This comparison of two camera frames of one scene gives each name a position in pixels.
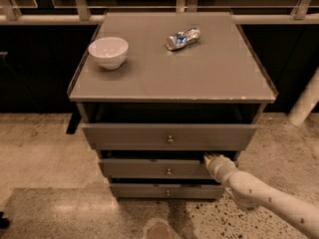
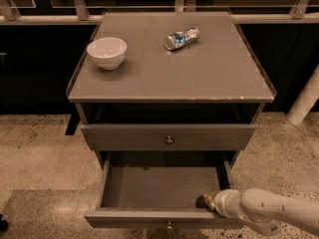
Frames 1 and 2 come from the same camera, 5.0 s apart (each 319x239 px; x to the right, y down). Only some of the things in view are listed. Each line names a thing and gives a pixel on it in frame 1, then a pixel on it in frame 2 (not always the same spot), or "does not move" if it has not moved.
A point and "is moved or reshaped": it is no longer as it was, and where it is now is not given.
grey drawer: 155,168 is moved or reshaped
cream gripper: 221,167 to 221,202
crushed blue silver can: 182,39 does not move
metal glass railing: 87,4 does not move
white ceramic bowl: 109,52 does not move
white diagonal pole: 310,96 does not move
